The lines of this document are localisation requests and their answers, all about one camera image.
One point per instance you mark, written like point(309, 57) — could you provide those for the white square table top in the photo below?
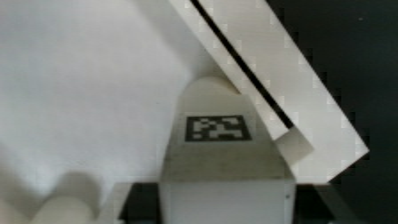
point(98, 59)

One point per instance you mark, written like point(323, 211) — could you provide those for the white table leg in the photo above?
point(225, 182)

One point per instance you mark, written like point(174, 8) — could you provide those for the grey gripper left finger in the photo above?
point(131, 204)

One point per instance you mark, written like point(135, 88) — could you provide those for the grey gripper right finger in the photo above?
point(320, 207)

